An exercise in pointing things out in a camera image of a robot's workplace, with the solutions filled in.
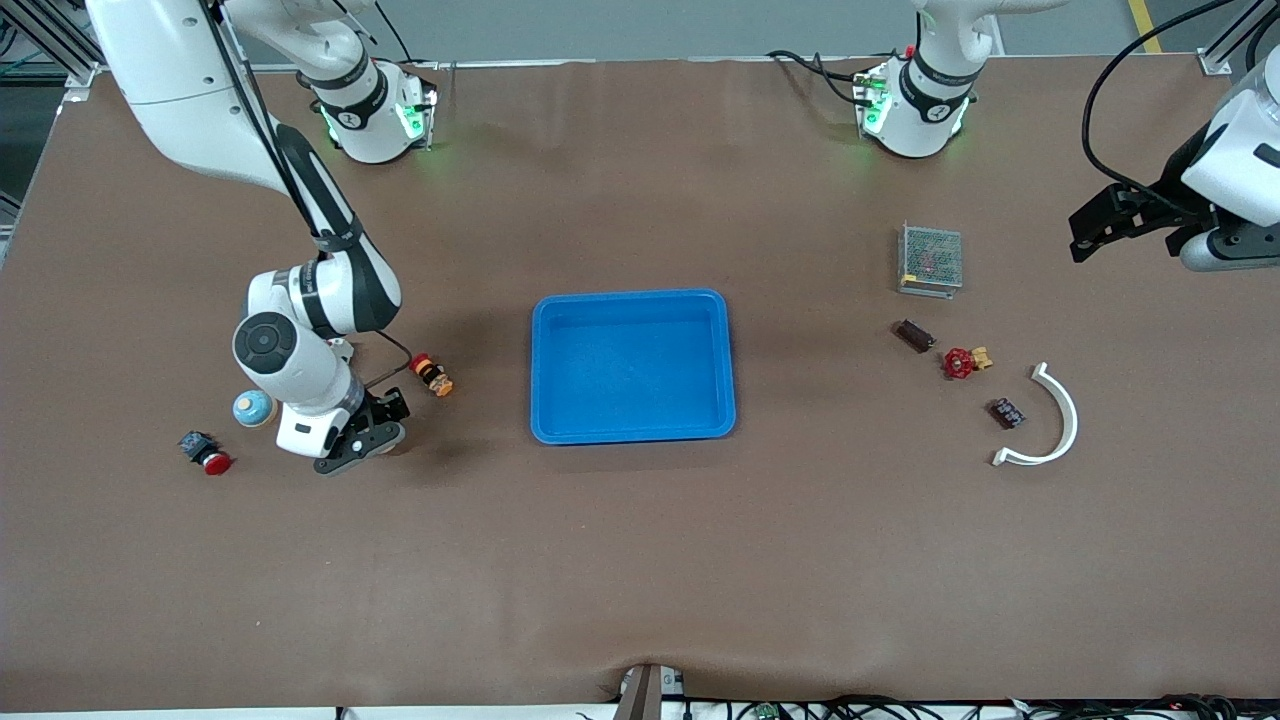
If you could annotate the brass valve red handwheel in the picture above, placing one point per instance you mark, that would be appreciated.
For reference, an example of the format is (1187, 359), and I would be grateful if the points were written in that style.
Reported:
(958, 363)

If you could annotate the yellow red emergency stop switch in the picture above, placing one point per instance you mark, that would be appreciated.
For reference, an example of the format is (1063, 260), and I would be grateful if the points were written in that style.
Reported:
(431, 375)

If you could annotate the metal mesh power supply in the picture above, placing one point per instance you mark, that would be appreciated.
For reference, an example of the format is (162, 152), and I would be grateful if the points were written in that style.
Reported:
(930, 258)

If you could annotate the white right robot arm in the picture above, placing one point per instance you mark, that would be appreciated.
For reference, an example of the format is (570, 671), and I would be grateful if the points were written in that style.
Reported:
(170, 60)

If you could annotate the white curved plastic bracket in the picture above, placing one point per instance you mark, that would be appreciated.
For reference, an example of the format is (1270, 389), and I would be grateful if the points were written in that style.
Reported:
(1073, 420)

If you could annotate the aluminium frame post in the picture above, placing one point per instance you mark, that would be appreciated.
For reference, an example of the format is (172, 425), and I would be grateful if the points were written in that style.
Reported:
(1212, 62)
(78, 85)

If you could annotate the red mushroom push button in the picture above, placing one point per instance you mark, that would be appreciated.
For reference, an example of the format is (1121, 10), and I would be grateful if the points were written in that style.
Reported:
(205, 452)

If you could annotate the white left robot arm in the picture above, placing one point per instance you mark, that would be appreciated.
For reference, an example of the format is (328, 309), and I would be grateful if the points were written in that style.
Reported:
(915, 115)

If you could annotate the brown table cover mat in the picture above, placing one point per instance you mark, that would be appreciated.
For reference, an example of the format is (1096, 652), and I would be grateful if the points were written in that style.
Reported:
(640, 550)

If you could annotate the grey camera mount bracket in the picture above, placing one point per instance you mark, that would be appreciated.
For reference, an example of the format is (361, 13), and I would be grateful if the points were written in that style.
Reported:
(645, 695)

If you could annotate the blue plastic tray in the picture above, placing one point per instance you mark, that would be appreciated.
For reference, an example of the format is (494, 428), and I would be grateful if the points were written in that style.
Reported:
(640, 370)

